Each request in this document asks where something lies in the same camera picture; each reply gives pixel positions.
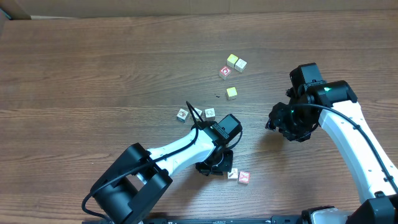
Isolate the hammer picture wooden block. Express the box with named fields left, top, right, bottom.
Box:
left=227, top=168, right=239, bottom=180

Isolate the red letter Y block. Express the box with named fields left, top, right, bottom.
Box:
left=238, top=171, right=251, bottom=184

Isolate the letter M wooden block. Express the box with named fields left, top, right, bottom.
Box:
left=193, top=108, right=202, bottom=119

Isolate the acorn picture wooden block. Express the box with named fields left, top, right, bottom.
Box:
left=176, top=108, right=189, bottom=123

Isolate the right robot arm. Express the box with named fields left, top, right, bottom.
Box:
left=266, top=63, right=397, bottom=224

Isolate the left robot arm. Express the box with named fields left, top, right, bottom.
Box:
left=88, top=114, right=243, bottom=223

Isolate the sheep picture wooden block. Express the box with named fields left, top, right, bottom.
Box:
left=205, top=108, right=215, bottom=121

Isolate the yellow letter C block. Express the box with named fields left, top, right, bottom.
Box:
left=226, top=87, right=238, bottom=100

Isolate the white bone wooden block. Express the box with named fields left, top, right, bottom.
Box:
left=234, top=58, right=247, bottom=73

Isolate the red letter wooden block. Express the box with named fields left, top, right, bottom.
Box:
left=219, top=66, right=231, bottom=80

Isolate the yellow top wooden block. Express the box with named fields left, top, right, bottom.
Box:
left=226, top=54, right=239, bottom=68

